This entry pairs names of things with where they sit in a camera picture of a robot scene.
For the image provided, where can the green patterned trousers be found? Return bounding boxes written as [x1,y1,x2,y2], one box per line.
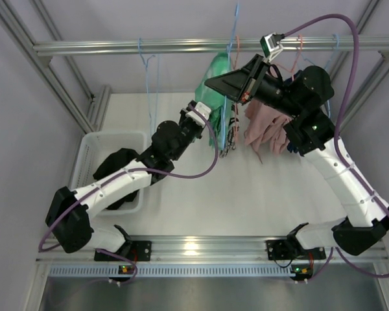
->
[195,52,233,154]

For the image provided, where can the light blue hanger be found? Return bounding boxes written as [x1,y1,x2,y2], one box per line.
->
[320,34,340,121]
[221,1,240,150]
[137,38,160,135]

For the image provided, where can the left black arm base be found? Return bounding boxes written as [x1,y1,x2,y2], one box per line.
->
[94,240,152,262]

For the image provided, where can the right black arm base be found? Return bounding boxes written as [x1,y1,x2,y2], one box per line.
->
[265,239,327,261]

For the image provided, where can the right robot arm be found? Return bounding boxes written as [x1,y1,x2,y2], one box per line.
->
[204,54,389,256]

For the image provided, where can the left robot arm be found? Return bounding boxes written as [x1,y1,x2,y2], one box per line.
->
[45,101,211,253]

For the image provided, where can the white black printed trousers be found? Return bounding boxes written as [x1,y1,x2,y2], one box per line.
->
[219,103,240,158]

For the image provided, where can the pink hanger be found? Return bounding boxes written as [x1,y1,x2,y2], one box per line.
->
[231,35,241,69]
[276,34,304,80]

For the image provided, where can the pink trousers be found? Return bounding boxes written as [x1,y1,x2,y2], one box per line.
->
[244,98,292,163]

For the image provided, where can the navy blue trousers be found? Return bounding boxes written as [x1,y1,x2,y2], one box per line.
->
[284,69,302,156]

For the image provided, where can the empty light blue hanger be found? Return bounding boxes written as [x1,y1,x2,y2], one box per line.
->
[320,34,340,121]

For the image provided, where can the white perforated plastic basket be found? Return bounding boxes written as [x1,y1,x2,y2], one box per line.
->
[68,130,147,216]

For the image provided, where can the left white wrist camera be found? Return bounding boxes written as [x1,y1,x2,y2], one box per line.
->
[184,101,212,128]

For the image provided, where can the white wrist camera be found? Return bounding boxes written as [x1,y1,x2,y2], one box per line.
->
[260,32,285,63]
[184,101,212,128]

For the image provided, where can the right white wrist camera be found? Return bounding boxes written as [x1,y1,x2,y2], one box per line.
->
[260,32,285,63]

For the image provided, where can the aluminium hanging rail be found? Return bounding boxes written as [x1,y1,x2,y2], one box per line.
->
[34,35,389,56]

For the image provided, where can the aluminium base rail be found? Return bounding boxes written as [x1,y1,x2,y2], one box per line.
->
[36,236,389,264]

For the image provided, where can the right aluminium frame strut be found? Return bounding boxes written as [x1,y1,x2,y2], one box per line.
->
[322,1,389,126]

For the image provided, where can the aluminium frame strut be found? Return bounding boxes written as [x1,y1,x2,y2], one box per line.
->
[0,1,112,133]
[322,1,389,126]

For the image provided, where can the slotted grey cable duct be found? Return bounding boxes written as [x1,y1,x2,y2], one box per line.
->
[48,264,294,278]

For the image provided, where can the left aluminium frame strut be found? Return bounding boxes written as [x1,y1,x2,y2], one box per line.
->
[0,1,112,133]

